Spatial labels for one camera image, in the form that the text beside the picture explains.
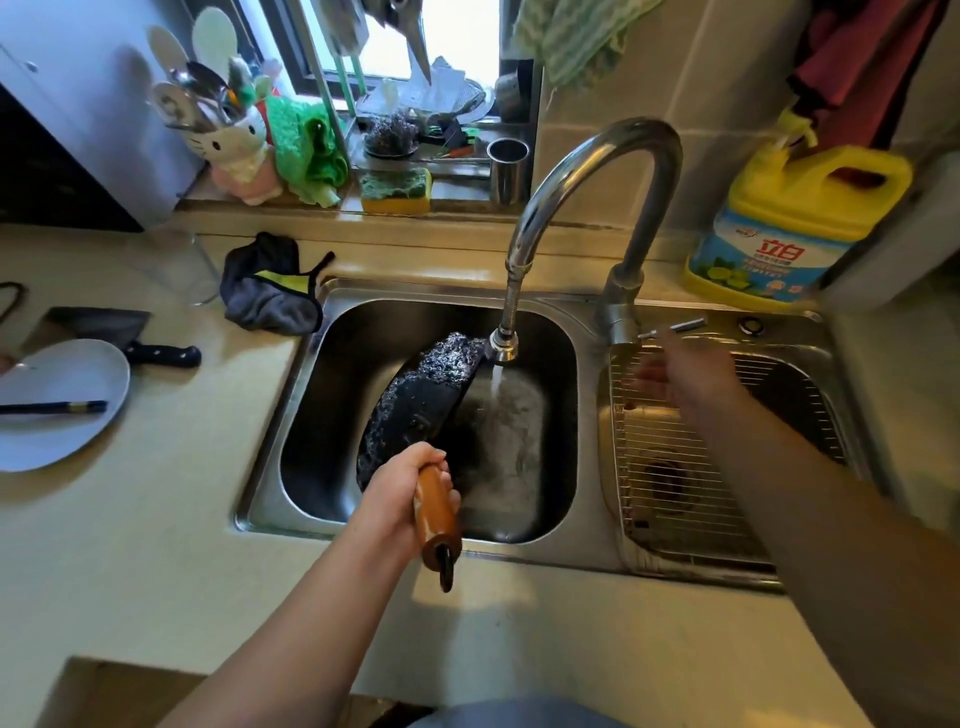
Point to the person's left hand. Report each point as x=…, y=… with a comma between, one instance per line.
x=390, y=499

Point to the person's right hand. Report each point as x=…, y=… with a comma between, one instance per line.
x=697, y=371

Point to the person's left fingers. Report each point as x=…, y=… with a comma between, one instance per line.
x=439, y=456

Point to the person's right fingers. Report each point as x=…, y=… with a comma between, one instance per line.
x=651, y=379

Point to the person's right forearm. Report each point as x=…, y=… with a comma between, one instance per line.
x=825, y=540

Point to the person's left forearm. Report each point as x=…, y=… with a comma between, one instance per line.
x=300, y=637

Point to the stainless steel double sink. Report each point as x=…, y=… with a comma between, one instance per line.
x=330, y=420

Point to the yellow detergent bottle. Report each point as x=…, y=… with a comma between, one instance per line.
x=787, y=225

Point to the steel kitchen faucet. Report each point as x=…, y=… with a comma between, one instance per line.
x=570, y=172

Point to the grey dish cloth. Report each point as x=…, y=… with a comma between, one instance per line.
x=262, y=296

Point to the stainless steel cup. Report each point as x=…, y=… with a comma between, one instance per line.
x=508, y=176

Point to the yellow green sponge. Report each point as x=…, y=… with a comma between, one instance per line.
x=395, y=193

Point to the person's blue clothing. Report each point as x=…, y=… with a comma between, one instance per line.
x=517, y=715

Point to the clear glass cup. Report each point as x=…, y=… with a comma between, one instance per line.
x=176, y=266

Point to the steel wool scrubber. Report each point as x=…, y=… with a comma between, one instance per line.
x=390, y=135

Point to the green scrubbing cloth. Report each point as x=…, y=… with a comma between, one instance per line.
x=304, y=150

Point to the green striped towel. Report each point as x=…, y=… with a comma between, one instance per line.
x=577, y=37

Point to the cat-shaped utensil holder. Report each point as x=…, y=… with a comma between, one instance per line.
x=240, y=161

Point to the red hanging cloth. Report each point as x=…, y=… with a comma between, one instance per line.
x=855, y=67

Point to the black chopsticks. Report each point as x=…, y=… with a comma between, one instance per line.
x=52, y=407

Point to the white plate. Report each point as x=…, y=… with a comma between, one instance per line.
x=52, y=375

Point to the cardboard box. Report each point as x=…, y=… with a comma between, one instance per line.
x=112, y=694

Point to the hanging scissors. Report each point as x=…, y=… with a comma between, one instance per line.
x=409, y=30

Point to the bunch of metal utensils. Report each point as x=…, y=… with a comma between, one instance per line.
x=187, y=94

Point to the grey cabinet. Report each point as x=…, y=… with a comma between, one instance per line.
x=90, y=105

